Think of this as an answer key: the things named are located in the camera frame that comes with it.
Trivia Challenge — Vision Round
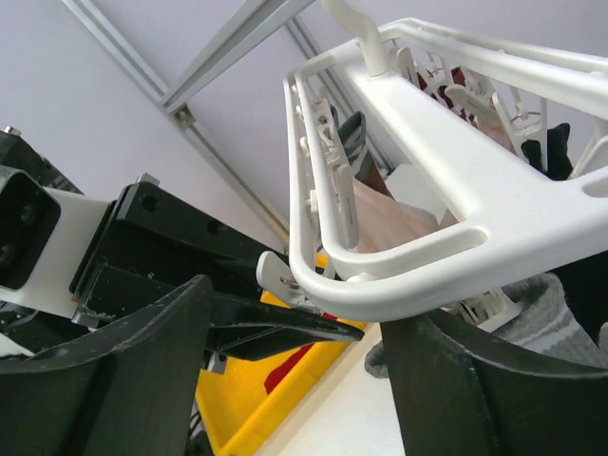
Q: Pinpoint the aluminium left frame post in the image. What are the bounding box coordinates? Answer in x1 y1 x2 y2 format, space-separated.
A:
64 1 311 244

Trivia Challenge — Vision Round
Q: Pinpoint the maroon striped brown sock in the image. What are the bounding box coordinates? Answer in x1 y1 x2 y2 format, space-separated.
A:
337 111 392 199
417 66 477 126

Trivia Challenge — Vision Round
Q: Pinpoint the pink sock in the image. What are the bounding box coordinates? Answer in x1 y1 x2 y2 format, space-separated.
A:
352 180 439 254

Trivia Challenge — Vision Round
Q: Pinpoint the grey sock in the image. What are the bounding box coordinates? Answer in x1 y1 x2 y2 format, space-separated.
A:
364 340 389 379
494 274 607 369

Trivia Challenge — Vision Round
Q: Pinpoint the white plastic clip hanger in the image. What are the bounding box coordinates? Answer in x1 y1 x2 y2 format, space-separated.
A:
257 1 607 322

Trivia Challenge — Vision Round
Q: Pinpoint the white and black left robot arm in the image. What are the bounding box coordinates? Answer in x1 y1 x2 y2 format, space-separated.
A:
1 127 363 371

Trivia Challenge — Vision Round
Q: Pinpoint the red santa sock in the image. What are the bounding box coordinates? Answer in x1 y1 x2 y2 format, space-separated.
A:
264 344 313 394

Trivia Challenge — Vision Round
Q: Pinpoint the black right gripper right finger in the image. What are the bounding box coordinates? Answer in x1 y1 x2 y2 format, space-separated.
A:
381 311 607 455

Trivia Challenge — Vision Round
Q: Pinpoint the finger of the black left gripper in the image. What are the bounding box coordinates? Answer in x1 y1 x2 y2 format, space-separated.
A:
205 293 364 361

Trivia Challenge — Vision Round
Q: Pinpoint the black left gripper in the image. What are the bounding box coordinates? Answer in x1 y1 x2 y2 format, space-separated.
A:
69 181 269 326

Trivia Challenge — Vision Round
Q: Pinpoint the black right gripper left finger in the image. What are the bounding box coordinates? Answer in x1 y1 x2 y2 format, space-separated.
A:
1 275 213 455

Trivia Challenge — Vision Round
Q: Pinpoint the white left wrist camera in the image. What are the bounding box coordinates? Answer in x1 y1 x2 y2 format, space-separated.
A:
1 166 109 319

